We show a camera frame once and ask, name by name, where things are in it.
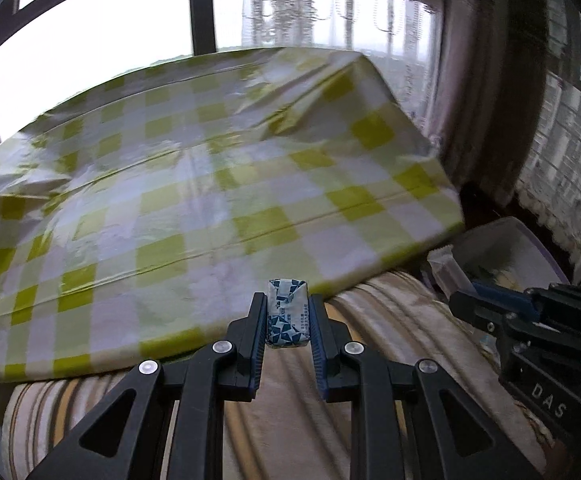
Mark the blue white patterned small packet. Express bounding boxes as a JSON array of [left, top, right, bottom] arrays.
[[265, 277, 311, 349]]

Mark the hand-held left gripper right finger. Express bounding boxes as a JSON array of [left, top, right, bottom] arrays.
[[309, 293, 546, 480]]

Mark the yellow white checkered tablecloth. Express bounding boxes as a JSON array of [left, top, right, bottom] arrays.
[[0, 47, 466, 383]]

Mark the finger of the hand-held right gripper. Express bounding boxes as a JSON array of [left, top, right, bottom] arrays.
[[472, 282, 539, 319], [449, 289, 509, 334]]

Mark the dark window frame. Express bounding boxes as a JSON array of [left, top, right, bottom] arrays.
[[0, 0, 221, 56]]

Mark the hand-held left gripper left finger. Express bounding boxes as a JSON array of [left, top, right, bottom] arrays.
[[25, 291, 270, 480]]

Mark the clear crinkled snack packet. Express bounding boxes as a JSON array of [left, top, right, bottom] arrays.
[[427, 246, 471, 293]]

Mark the striped beige sofa cushion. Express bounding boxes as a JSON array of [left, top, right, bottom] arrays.
[[0, 270, 561, 480]]

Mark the white lace curtain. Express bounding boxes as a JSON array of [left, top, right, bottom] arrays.
[[515, 65, 581, 266]]

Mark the white plastic container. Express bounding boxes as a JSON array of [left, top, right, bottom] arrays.
[[427, 216, 571, 311]]

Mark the sheer patterned curtain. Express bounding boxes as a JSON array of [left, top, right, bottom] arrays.
[[240, 0, 441, 126]]

